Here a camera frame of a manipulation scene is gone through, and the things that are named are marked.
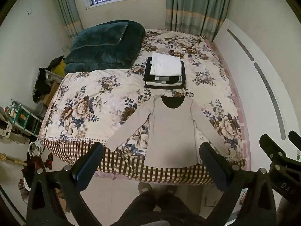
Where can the grey bin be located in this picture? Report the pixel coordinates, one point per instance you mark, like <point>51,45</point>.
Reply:
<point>41,110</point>

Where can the red black cloth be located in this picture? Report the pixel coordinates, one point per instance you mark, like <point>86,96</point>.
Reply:
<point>33,169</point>

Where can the green striped curtain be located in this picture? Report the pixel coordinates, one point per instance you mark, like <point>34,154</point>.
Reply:
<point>195,7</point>
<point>68,9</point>

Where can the dark green pillow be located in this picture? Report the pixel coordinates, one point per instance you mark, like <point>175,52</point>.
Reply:
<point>98,35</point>

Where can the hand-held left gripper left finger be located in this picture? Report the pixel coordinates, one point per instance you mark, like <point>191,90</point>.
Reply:
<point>88,164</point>

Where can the person's right forearm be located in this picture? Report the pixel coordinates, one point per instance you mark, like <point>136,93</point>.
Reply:
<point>290,210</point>

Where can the grey slipper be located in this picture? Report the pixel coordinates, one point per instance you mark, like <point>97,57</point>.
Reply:
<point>144,188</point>
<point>171,188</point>

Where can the wooden stick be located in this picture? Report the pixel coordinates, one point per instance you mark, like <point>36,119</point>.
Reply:
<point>14,160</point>

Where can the cardboard box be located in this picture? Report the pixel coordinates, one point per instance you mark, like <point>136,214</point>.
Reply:
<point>50,95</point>

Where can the stack of folded clothes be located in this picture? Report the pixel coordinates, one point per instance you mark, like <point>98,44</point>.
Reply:
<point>164,79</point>

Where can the person's legs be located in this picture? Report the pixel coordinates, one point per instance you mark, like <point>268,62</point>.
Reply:
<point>160,211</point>

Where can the white headboard panel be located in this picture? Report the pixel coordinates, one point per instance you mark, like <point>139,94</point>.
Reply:
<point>254,91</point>

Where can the dark folded garment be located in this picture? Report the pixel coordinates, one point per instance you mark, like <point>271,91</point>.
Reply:
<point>183,75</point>

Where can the green storage rack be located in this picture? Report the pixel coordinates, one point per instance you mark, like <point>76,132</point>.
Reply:
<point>24,117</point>

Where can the yellow bag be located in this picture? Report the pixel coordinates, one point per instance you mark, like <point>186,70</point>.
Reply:
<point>59,69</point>

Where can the floral bed blanket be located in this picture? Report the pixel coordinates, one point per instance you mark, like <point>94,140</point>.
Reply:
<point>94,103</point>

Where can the dark green quilt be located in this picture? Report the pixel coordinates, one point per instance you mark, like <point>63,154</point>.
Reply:
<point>101,54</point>

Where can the black clothes pile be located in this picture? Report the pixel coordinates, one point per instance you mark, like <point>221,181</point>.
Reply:
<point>42,84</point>

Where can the beige long-sleeve shirt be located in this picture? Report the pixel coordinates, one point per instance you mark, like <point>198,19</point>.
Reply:
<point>172,131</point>

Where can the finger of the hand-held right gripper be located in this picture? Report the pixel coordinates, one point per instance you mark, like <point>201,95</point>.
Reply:
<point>270,146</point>
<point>295,140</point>

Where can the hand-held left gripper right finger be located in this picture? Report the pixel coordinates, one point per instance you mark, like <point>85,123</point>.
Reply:
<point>211,167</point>

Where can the white folded garment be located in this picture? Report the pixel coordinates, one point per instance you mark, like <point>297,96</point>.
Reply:
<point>165,64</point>

